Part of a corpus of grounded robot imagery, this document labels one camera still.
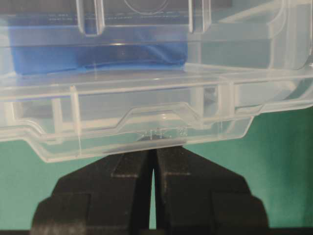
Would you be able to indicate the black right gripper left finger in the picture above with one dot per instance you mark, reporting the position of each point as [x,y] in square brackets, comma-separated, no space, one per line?
[111,196]

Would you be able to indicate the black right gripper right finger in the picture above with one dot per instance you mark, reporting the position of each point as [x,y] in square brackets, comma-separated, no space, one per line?
[195,196]

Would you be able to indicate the clear plastic box lid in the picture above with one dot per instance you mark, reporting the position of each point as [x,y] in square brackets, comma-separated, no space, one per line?
[74,116]

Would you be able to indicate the clear plastic storage box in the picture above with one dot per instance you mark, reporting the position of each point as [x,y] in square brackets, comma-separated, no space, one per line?
[232,33]

